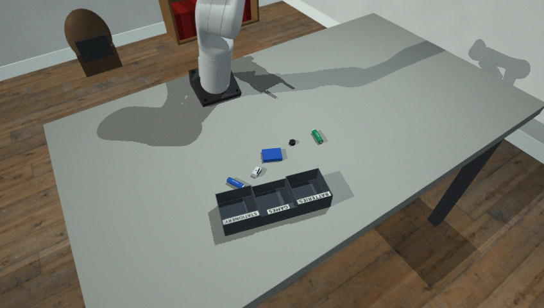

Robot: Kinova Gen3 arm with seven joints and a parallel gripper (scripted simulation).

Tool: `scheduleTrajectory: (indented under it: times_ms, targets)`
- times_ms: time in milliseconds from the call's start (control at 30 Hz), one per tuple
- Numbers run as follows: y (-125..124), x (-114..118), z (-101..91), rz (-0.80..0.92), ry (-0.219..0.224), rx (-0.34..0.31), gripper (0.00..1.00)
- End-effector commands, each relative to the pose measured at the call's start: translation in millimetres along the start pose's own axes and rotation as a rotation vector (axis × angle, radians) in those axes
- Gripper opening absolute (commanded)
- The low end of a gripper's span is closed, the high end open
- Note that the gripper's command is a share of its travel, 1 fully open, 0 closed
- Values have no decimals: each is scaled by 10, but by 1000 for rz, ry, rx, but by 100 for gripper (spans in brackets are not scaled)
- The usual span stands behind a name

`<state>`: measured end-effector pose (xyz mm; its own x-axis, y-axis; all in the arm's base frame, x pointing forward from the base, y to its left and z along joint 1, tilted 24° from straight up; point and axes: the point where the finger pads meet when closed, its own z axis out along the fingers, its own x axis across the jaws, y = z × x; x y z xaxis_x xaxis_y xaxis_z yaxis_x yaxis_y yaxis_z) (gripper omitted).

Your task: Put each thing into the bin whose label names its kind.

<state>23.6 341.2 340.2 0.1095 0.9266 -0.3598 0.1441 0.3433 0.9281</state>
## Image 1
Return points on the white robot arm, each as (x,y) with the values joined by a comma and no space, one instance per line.
(223,18)

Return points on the blue aa battery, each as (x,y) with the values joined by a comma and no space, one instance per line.
(235,183)

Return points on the green battery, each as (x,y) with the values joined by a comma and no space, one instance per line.
(317,136)

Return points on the black three-compartment bin rack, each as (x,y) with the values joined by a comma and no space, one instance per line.
(251,207)

